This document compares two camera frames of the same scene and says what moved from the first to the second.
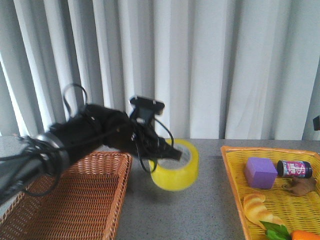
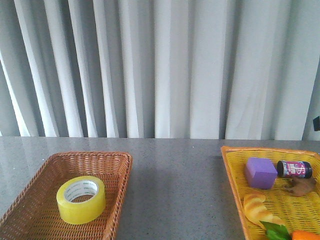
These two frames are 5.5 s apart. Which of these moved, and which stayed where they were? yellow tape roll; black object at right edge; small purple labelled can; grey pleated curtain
Moved: yellow tape roll
Stayed: grey pleated curtain; black object at right edge; small purple labelled can
